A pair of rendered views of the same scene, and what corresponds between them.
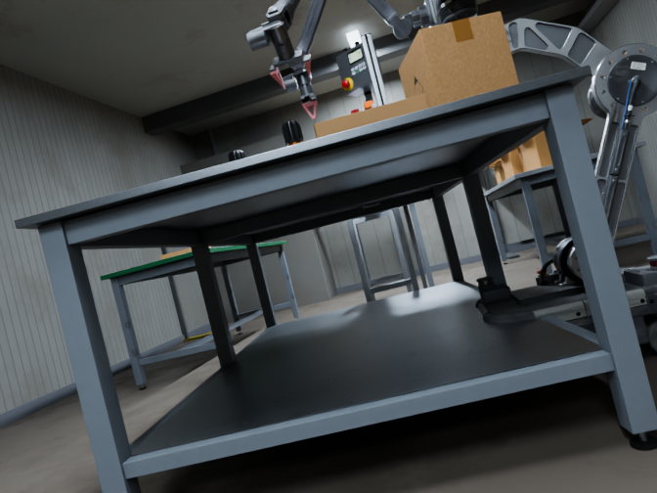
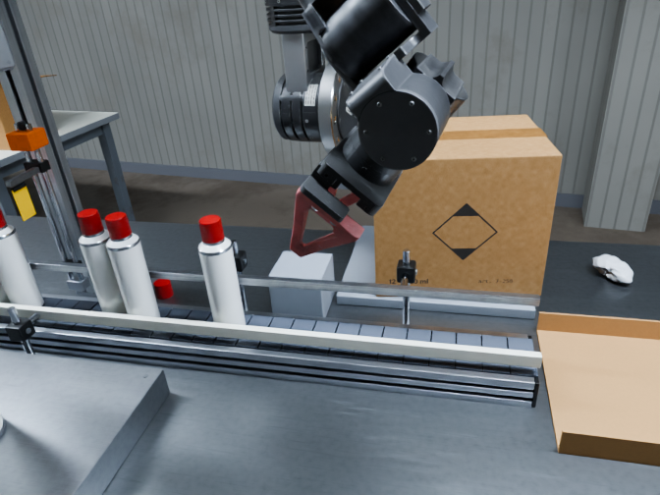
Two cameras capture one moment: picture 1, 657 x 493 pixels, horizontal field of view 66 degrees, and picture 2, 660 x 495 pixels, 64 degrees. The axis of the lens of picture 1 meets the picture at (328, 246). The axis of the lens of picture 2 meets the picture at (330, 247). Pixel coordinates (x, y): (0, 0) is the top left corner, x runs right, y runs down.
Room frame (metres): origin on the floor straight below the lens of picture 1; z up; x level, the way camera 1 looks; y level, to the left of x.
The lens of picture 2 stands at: (1.61, 0.45, 1.42)
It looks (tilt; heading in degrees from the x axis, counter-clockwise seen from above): 29 degrees down; 280
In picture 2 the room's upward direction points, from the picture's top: 4 degrees counter-clockwise
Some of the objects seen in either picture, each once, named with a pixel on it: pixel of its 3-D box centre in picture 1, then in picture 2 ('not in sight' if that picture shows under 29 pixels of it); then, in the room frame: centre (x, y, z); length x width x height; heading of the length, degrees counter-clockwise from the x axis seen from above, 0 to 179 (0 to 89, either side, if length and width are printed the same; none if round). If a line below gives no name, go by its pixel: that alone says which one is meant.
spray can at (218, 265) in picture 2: not in sight; (220, 277); (1.92, -0.22, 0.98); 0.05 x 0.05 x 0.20
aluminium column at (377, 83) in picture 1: (383, 107); (39, 136); (2.29, -0.40, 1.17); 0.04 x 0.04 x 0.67; 86
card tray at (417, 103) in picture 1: (371, 132); (659, 384); (1.27, -0.17, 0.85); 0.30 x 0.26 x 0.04; 176
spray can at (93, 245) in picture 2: not in sight; (104, 267); (2.13, -0.25, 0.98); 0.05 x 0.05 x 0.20
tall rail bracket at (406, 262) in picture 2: not in sight; (406, 300); (1.63, -0.28, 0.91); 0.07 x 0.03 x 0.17; 86
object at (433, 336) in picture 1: (351, 290); not in sight; (2.15, -0.05, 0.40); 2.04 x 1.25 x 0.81; 176
